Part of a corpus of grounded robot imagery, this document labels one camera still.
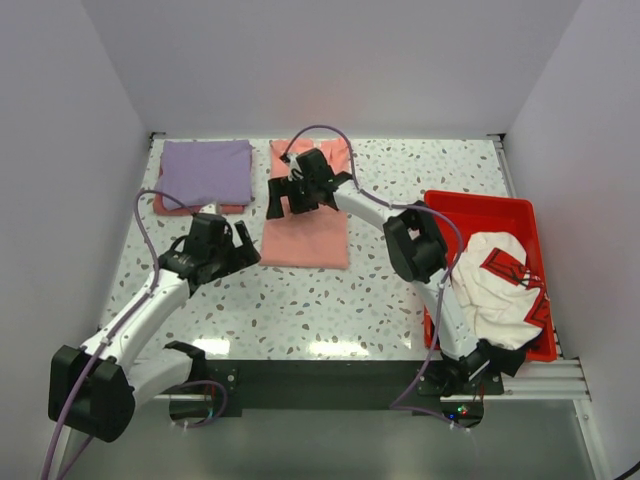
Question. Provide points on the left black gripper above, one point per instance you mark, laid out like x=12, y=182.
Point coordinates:
x=241, y=256

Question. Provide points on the salmon pink t shirt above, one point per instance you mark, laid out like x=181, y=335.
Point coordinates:
x=317, y=239

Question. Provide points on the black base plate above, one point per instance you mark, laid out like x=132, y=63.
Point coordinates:
x=331, y=385

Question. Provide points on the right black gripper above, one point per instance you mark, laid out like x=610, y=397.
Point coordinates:
x=280, y=187

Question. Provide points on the aluminium table frame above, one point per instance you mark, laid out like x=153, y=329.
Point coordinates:
x=560, y=380

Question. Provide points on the folded purple t shirt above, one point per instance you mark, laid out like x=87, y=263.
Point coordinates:
x=205, y=154

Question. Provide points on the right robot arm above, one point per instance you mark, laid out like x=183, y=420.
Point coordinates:
x=415, y=245

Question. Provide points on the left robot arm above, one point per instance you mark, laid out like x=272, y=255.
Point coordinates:
x=97, y=387

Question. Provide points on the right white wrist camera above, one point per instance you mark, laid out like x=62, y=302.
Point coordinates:
x=295, y=170

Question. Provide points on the white t shirt red print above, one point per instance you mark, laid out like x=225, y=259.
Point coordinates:
x=504, y=302

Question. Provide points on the folded dark pink t shirt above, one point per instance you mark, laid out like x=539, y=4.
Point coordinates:
x=230, y=207

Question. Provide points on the red plastic bin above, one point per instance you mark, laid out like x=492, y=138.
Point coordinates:
x=472, y=213

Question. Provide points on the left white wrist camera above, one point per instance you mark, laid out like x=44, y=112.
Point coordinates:
x=214, y=208

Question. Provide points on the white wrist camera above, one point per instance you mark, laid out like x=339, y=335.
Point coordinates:
x=214, y=208
x=295, y=170

